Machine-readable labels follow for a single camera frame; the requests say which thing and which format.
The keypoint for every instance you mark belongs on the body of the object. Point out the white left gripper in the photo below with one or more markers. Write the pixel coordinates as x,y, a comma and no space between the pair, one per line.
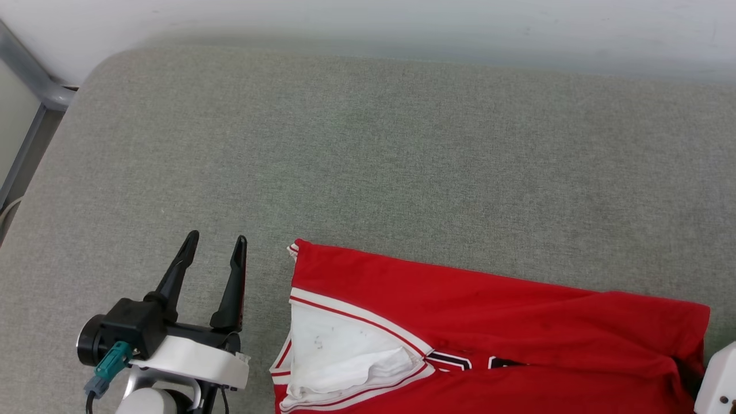
195,359

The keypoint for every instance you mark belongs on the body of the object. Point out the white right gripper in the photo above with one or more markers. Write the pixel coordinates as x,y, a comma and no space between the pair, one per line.
719,379

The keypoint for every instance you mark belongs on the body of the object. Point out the red and white jersey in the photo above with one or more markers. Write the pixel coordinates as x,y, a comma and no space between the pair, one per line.
489,310

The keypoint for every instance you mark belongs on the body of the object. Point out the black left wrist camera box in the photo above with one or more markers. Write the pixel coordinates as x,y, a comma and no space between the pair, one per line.
135,325

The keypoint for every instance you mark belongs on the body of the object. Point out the grey metal frame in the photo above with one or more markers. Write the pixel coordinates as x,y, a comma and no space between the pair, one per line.
54,98

